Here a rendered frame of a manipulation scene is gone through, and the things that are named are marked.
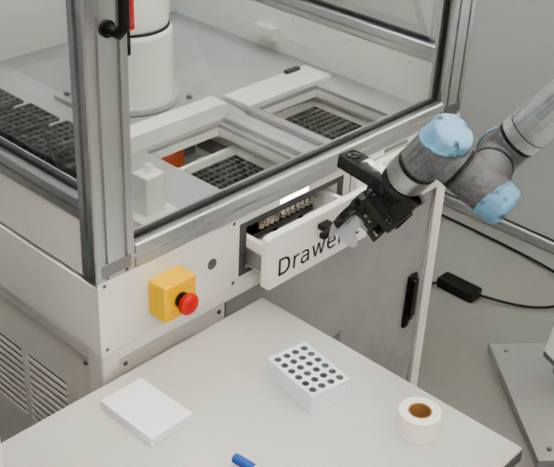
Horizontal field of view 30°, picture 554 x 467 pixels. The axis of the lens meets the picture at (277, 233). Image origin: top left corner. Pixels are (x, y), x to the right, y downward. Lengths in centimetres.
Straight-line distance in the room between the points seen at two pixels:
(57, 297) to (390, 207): 59
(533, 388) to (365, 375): 128
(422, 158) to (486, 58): 201
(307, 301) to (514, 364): 108
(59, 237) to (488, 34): 222
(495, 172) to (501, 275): 188
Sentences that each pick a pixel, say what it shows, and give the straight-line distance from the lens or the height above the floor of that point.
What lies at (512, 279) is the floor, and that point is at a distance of 357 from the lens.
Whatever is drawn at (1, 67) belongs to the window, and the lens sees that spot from 174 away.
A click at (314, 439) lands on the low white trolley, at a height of 76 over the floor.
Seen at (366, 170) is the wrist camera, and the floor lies 106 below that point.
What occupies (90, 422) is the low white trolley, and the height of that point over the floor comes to 76.
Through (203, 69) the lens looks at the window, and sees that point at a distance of 170.
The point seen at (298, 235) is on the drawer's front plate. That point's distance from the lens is 190.
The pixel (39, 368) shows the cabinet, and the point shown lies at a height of 65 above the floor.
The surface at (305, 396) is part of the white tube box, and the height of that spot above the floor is 79.
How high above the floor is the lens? 189
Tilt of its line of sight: 31 degrees down
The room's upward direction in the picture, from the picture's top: 3 degrees clockwise
